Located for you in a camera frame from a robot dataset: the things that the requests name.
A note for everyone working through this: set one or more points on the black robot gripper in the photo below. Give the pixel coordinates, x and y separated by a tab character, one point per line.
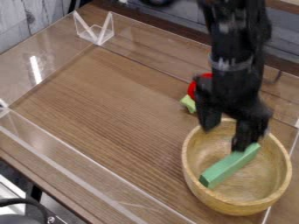
231	93

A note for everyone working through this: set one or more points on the green rectangular block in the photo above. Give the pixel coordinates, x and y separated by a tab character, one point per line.
226	167

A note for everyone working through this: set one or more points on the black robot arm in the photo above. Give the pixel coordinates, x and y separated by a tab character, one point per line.
239	30

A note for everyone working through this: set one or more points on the brown wooden bowl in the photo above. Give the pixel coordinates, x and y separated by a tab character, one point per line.
237	183

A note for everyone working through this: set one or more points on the red plush strawberry toy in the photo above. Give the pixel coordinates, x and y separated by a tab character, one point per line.
187	101

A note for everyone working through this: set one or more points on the clear acrylic tray wall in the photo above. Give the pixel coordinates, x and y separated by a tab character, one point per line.
84	186

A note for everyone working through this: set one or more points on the clear acrylic corner bracket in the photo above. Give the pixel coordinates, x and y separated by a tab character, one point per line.
95	34

